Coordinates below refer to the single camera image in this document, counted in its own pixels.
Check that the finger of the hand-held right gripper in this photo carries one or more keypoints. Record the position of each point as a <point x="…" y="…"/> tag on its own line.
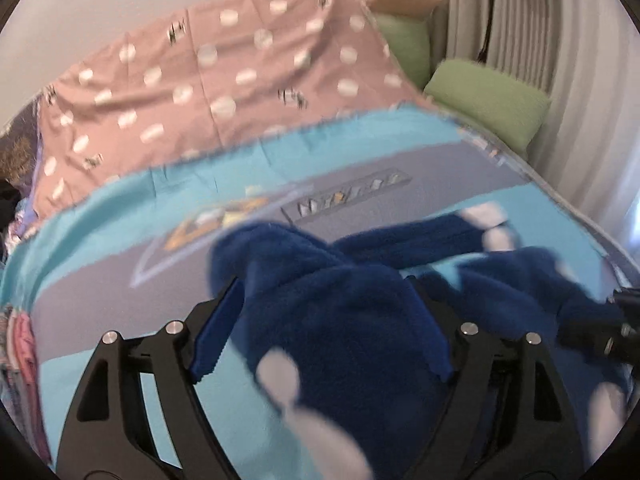
<point x="607" y="332"/>

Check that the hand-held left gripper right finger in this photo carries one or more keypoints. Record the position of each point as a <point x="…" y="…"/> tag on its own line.
<point x="432" y="335"/>

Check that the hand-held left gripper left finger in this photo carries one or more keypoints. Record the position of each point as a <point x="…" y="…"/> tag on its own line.
<point x="212" y="335"/>

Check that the blue fleece star-print garment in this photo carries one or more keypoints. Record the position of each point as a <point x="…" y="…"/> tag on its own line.
<point x="345" y="320"/>

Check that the light blue printed blanket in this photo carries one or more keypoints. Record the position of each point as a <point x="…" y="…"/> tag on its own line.
<point x="125" y="240"/>

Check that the large green pillow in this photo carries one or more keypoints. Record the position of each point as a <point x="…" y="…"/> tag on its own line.
<point x="492" y="102"/>

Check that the pink polka dot bedsheet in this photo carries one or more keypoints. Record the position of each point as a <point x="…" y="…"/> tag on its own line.
<point x="200" y="85"/>

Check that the beige pleated curtain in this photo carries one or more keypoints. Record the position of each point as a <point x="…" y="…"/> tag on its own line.
<point x="575" y="60"/>

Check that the small green pillow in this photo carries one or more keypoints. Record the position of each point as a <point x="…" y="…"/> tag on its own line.
<point x="407" y="45"/>

